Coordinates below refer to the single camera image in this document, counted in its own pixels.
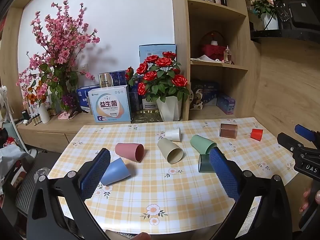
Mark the white cup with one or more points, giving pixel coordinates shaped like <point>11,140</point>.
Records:
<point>173,134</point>

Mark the grey ribbed platform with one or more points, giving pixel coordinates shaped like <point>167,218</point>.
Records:
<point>32,190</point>

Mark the red cup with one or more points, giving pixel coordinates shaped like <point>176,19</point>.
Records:
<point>257,134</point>

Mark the blue cup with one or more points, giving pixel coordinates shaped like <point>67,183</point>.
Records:
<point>115,172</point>

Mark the red rose plant white pot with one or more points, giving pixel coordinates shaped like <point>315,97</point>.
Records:
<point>162,80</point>

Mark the blue illustrated snack box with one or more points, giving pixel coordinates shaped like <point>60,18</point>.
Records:
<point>205,93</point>

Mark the wooden low cabinet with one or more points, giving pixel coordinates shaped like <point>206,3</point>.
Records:
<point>50,132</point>

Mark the yellow checkered tablecloth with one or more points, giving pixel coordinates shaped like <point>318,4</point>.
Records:
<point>160,192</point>

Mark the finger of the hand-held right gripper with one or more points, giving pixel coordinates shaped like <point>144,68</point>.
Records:
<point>303,132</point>
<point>287,141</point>

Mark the pink cup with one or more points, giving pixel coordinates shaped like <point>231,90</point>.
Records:
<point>126,150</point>

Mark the light blue flat box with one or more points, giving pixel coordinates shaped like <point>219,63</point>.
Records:
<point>150,51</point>

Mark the purple box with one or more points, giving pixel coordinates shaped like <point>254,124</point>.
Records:
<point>226,103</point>

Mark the small glass bottle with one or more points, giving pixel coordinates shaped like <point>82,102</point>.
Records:
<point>227,55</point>

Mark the blue white carton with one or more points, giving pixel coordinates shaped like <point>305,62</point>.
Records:
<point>83,95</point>

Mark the purple flower bunch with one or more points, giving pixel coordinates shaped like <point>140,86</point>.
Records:
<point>68,101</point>

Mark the light green cup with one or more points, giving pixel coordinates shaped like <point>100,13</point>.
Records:
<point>200,142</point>

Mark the red wicker basket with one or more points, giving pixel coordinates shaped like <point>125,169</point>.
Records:
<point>211,48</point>

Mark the person's right hand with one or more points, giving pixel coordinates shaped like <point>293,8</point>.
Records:
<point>305,201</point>

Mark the brown translucent cup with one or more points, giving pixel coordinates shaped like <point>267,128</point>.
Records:
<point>227,130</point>

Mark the dark blue silver box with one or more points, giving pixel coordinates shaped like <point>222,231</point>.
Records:
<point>115,78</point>

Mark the dark blue patterned box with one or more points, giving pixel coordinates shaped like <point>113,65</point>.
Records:
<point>133,100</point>

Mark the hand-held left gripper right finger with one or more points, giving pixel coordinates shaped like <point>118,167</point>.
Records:
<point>223,175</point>

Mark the dark green translucent cup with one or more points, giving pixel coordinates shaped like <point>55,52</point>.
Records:
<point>203,163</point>

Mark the black appliance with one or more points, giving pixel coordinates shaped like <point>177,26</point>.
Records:
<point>300,12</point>

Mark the wooden shelf unit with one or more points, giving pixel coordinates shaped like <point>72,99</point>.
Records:
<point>240,85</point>

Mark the pink cloth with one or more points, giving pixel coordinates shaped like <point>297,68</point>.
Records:
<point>66,115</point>

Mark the beige cup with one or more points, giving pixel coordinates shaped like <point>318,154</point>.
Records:
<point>166,147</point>

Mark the row of small bottles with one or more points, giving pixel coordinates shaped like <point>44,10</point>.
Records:
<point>32,117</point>

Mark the white folded cloth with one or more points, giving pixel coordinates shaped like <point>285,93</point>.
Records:
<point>202,58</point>

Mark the pink blossom bouquet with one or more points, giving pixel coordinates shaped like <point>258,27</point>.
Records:
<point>60,42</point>

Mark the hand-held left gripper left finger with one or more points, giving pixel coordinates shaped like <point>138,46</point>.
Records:
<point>96,172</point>

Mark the gold patterned tray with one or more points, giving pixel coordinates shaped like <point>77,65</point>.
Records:
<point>145,117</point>

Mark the black speckled counter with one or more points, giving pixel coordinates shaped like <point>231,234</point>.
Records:
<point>287,35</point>

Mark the white plastic bag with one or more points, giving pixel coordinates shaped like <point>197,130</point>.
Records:
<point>12,157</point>

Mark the white box blue label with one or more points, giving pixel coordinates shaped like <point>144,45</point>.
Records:
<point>110,105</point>

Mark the pink rose plant white pot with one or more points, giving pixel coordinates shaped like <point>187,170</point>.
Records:
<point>268,12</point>

